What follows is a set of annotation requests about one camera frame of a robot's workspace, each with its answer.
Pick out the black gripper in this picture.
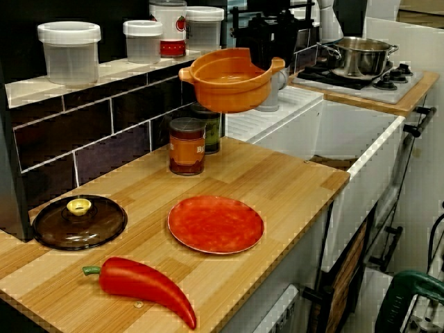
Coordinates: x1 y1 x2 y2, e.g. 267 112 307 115
230 3 315 70

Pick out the orange plastic toy pot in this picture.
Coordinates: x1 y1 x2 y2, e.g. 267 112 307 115
178 47 286 114

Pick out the white lidded plastic jar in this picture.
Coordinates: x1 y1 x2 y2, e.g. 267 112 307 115
185 6 225 53

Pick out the stainless steel pot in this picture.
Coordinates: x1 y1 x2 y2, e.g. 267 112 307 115
316 36 400 79

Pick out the green pickle can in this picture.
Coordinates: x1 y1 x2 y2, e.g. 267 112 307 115
189 103 223 155

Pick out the white sink basin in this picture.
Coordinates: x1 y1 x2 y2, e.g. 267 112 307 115
225 85 407 271

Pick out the tomato print can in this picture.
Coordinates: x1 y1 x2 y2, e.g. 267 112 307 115
148 0 188 58

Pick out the toy stove top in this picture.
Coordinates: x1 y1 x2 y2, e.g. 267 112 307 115
289 60 426 105

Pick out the small printed white jar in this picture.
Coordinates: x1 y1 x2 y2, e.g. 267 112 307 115
122 19 164 65

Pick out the brown beans can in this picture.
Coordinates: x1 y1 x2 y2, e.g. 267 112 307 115
169 117 207 176

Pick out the white tiled shelf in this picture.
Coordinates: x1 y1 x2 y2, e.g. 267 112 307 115
5 48 209 108

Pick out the red round plate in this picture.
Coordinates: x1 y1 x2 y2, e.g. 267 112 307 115
167 195 265 255

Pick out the white stove cabinet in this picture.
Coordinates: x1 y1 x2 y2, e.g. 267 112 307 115
364 17 444 278

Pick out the dark tiled backsplash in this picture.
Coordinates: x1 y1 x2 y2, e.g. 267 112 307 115
6 27 320 212

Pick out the white kitchen cabinet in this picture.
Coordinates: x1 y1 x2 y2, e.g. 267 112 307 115
218 204 334 333

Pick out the wooden door panel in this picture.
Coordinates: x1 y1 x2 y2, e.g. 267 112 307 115
325 220 368 333

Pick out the brown lid with yellow knob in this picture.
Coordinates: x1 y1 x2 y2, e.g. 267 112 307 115
33 194 128 251

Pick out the green clamp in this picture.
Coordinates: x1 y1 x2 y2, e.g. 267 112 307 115
374 270 444 333

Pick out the red toy chili pepper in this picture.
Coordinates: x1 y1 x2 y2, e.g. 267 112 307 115
82 256 198 330

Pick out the dark kitchen upright panel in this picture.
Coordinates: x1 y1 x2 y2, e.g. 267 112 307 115
0 58 31 244

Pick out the black cabinet handle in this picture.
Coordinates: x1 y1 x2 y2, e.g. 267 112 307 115
301 270 334 313
368 225 404 272
403 106 438 139

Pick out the black cable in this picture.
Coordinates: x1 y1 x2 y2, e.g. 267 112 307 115
428 212 444 275

